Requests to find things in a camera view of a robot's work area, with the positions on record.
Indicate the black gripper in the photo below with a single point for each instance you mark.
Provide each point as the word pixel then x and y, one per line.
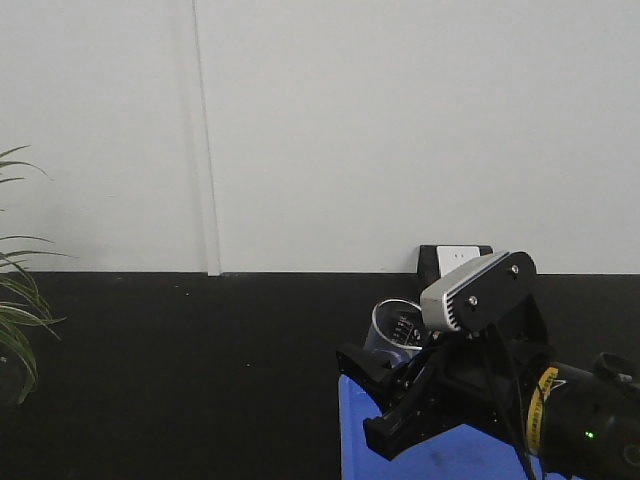
pixel 495 380

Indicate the clear glass beaker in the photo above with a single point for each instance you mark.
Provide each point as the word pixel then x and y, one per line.
pixel 397 332

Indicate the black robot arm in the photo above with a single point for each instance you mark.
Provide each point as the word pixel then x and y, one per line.
pixel 590 424

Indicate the blue plastic tray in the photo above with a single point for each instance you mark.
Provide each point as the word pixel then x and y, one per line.
pixel 462 453

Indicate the green potted plant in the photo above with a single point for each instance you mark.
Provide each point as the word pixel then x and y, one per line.
pixel 22 306

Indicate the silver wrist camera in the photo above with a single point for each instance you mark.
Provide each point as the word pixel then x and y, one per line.
pixel 478 293

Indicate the white wall power socket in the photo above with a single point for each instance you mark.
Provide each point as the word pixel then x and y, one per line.
pixel 435 261

